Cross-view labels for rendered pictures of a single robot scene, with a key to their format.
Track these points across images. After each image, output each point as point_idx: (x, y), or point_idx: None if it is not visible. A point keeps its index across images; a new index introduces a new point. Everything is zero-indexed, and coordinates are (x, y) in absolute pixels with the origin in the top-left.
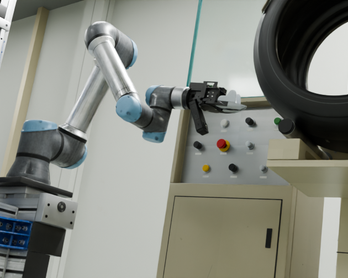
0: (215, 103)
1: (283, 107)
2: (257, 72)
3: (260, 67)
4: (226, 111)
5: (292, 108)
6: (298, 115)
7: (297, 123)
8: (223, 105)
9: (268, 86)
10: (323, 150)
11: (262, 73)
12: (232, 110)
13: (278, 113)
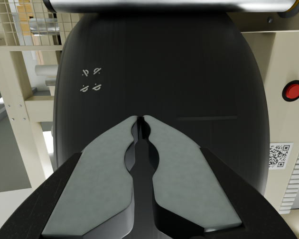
0: (10, 218)
1: (70, 46)
2: (68, 155)
3: (56, 151)
4: (194, 186)
5: (69, 38)
6: (75, 27)
7: (91, 14)
8: (66, 167)
9: (59, 97)
10: (286, 22)
11: (56, 133)
12: (159, 144)
13: (98, 44)
